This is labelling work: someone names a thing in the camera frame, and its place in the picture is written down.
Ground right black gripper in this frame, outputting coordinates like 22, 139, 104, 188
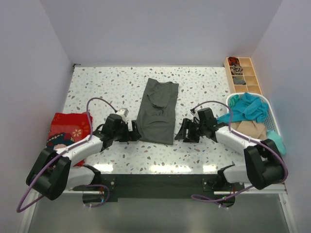
174, 118, 206, 143

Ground dark grey t shirt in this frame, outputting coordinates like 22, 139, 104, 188
136, 78, 179, 145

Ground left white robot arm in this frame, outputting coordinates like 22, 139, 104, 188
26, 112, 141, 200

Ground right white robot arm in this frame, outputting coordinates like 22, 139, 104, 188
175, 108, 286, 191

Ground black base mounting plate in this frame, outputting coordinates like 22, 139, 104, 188
72, 173, 246, 203

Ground teal t shirt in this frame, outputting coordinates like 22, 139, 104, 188
216, 92, 287, 155

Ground beige t shirt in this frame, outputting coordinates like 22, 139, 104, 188
231, 120, 267, 140

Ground grey rolled socks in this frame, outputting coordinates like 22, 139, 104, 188
232, 76, 246, 85

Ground wooden compartment organizer box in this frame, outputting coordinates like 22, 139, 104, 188
224, 57, 262, 95

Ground patterned rolled socks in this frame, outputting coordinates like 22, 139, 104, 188
230, 66, 243, 75

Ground white perforated laundry basket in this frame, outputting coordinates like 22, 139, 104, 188
225, 93, 283, 156

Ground red black rolled socks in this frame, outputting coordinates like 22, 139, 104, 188
228, 57, 241, 66

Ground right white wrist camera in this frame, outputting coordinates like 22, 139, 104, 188
190, 109, 200, 123

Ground aluminium rail frame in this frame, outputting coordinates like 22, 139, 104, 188
19, 192, 84, 233

